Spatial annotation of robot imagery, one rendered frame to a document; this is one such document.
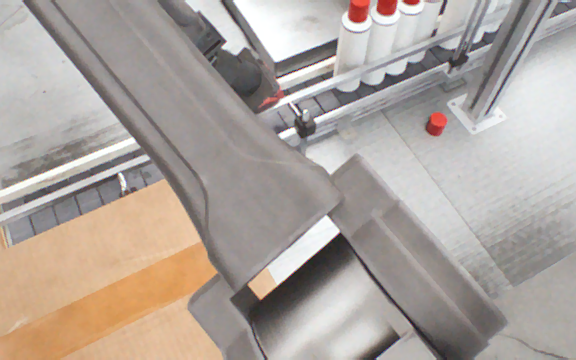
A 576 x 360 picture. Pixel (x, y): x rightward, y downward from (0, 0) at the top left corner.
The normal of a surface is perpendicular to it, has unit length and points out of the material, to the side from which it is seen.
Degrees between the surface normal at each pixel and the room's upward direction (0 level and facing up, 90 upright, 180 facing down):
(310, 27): 0
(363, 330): 26
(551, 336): 0
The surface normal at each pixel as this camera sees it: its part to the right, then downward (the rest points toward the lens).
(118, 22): -0.14, -0.04
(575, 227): 0.02, -0.50
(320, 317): -0.41, -0.37
